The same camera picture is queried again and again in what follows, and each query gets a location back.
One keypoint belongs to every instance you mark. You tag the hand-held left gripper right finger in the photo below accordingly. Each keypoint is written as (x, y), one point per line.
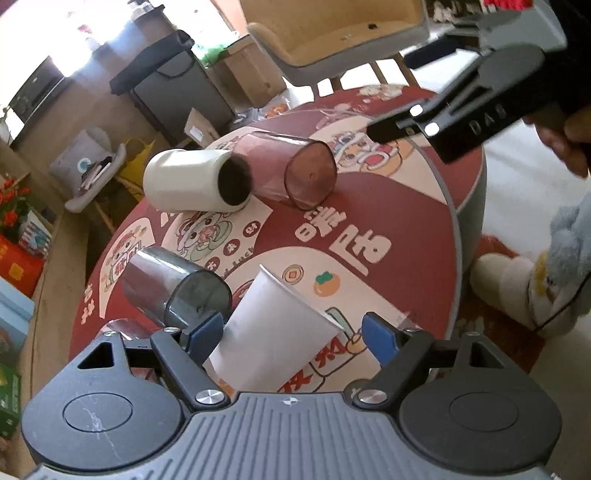
(381, 340)

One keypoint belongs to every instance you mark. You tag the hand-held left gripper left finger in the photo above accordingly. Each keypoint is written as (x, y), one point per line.
(205, 336)

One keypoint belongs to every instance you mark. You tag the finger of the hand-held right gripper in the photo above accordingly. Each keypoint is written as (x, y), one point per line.
(431, 50)
(392, 127)

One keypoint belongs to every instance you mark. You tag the white paper cup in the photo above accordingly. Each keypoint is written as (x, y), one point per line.
(272, 332)

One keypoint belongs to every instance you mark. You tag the person's right forearm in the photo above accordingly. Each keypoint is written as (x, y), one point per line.
(579, 55)

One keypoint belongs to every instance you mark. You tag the grey translucent plastic cup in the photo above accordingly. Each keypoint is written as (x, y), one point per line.
(161, 281)

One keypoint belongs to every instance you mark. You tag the pink translucent plastic cup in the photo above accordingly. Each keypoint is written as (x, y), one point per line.
(277, 161)

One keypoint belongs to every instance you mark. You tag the white ceramic cup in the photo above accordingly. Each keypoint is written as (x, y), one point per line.
(184, 177)

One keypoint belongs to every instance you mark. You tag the person's right hand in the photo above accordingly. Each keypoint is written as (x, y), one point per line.
(565, 143)

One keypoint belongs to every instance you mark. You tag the round table with red print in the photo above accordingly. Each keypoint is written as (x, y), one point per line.
(406, 221)

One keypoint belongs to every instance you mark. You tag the beige chair with grey shell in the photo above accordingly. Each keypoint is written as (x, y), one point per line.
(332, 37)

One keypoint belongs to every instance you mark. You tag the white plush slipper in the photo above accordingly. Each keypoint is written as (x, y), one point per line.
(501, 281)

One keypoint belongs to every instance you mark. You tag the cardboard box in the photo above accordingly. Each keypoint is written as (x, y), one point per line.
(249, 74)

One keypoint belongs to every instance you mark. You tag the yellow bag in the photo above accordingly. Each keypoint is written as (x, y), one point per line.
(134, 168)

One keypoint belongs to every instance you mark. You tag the flat cardboard piece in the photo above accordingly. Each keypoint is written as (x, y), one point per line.
(198, 127)

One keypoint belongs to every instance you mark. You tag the light blue box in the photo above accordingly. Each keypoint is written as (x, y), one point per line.
(14, 304)

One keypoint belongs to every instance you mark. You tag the red box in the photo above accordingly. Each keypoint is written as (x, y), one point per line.
(18, 265)

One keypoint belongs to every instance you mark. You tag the green box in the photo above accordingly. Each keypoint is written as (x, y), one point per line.
(9, 401)

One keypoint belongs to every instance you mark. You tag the black trash bin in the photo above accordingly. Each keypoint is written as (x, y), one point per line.
(180, 97)

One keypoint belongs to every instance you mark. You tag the grey cushion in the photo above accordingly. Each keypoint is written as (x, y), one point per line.
(76, 161)

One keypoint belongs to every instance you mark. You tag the red flowers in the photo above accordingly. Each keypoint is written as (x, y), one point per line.
(13, 203)

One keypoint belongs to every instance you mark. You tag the black television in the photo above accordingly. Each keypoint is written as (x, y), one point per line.
(37, 87)

